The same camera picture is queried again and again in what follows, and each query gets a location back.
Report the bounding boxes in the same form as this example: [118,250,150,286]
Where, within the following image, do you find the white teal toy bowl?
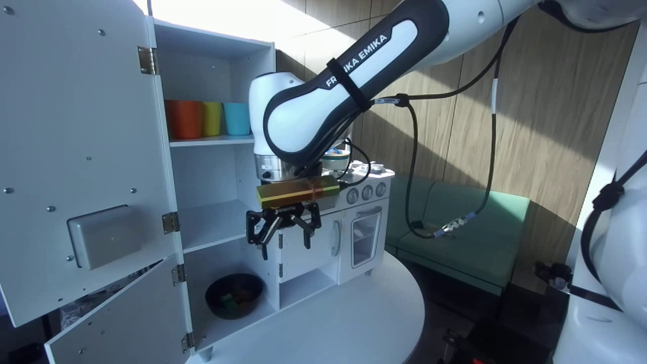
[321,144,353,175]

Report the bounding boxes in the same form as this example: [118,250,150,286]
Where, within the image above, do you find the blue toy cup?
[220,102,253,141]

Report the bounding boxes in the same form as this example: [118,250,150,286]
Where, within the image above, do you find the white toy kitchen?
[150,19,396,364]

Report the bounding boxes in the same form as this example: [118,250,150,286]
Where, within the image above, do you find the black toy bowl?
[204,272,266,323]

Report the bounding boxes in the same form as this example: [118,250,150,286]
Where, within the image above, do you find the orange toy cup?
[163,100,204,142]

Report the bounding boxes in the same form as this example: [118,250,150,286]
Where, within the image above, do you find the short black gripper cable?
[334,139,373,190]

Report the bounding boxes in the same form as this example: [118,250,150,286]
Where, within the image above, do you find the narrow white cabinet door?
[43,254,193,364]

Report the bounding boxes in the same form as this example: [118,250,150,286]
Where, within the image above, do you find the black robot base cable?
[534,151,647,314]

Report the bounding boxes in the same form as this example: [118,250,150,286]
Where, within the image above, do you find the white oven door with window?
[337,202,388,270]

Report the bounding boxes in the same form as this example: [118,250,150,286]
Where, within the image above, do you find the wide white cabinet door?
[277,208,345,284]

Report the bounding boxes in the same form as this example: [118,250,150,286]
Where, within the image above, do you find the yellow toy cup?
[199,100,225,141]

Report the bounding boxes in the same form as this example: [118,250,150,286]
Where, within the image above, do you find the tall white dispenser door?
[0,0,183,331]

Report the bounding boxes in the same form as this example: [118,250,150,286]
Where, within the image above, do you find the long black arm cable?
[371,16,522,244]

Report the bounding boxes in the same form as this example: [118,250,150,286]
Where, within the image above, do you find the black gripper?
[244,201,324,263]

